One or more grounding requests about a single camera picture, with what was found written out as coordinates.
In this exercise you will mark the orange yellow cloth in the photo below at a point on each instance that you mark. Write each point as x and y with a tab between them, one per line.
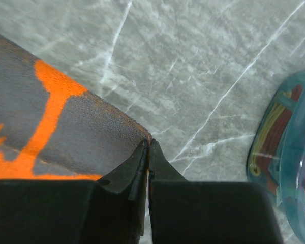
52	127

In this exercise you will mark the blue translucent plastic tub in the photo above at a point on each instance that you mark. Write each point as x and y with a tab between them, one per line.
276	159

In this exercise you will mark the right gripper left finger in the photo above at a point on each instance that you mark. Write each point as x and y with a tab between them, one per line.
109	210

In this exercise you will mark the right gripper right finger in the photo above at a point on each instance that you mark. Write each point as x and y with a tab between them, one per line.
183	211

